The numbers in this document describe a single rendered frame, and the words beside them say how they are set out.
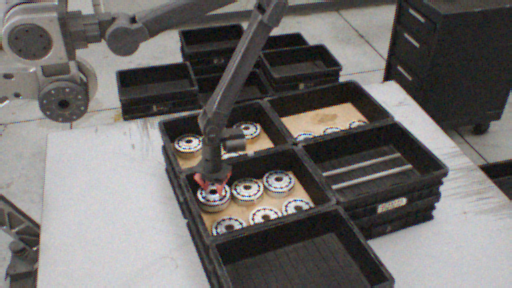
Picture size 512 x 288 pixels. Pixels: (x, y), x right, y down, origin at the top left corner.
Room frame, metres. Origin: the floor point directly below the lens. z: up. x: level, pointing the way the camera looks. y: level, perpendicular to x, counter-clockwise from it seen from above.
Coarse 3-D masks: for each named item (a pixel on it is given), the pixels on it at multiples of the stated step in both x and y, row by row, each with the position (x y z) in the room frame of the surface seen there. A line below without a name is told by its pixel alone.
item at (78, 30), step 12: (60, 12) 1.08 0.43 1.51; (72, 12) 1.13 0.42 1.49; (60, 24) 1.07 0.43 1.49; (72, 24) 1.09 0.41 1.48; (84, 24) 1.10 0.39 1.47; (96, 24) 1.11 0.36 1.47; (72, 36) 1.08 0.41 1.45; (84, 36) 1.09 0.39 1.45; (96, 36) 1.10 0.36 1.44; (72, 48) 1.08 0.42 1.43; (84, 48) 1.11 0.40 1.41; (72, 60) 1.08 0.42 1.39
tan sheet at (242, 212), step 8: (296, 184) 1.26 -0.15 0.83; (264, 192) 1.22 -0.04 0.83; (296, 192) 1.22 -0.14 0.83; (304, 192) 1.22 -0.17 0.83; (232, 200) 1.19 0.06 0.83; (264, 200) 1.19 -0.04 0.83; (272, 200) 1.19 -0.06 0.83; (280, 200) 1.19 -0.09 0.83; (200, 208) 1.15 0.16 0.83; (232, 208) 1.15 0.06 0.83; (240, 208) 1.15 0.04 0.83; (248, 208) 1.15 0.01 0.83; (256, 208) 1.15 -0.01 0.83; (280, 208) 1.15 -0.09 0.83; (208, 216) 1.12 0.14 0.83; (216, 216) 1.12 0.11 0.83; (224, 216) 1.12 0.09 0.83; (240, 216) 1.12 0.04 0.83; (248, 216) 1.12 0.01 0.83; (208, 224) 1.08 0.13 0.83; (248, 224) 1.08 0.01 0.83
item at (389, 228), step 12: (420, 204) 1.19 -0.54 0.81; (432, 204) 1.22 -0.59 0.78; (384, 216) 1.14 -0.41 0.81; (396, 216) 1.17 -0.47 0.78; (408, 216) 1.18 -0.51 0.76; (420, 216) 1.21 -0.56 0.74; (432, 216) 1.23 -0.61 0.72; (360, 228) 1.12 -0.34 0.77; (372, 228) 1.13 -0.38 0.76; (384, 228) 1.15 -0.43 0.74; (396, 228) 1.17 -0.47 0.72
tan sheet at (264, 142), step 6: (264, 132) 1.55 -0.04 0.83; (264, 138) 1.51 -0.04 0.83; (174, 144) 1.48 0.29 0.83; (252, 144) 1.48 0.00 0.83; (258, 144) 1.48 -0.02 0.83; (264, 144) 1.48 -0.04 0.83; (270, 144) 1.48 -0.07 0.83; (174, 150) 1.44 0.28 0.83; (222, 150) 1.44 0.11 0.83; (246, 150) 1.44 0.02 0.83; (252, 150) 1.44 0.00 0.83; (198, 156) 1.41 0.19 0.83; (180, 162) 1.38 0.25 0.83; (186, 162) 1.38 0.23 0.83; (192, 162) 1.38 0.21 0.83
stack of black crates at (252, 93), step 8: (256, 72) 2.62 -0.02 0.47; (200, 80) 2.54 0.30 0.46; (208, 80) 2.55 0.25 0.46; (216, 80) 2.57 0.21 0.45; (248, 80) 2.62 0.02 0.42; (256, 80) 2.62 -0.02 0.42; (200, 88) 2.54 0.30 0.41; (208, 88) 2.55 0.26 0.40; (248, 88) 2.59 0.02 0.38; (256, 88) 2.59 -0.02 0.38; (264, 88) 2.46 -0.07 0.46; (200, 96) 2.51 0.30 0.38; (208, 96) 2.51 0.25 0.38; (240, 96) 2.51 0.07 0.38; (248, 96) 2.51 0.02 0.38; (256, 96) 2.34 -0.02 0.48; (264, 96) 2.35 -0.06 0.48; (200, 104) 2.27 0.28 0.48
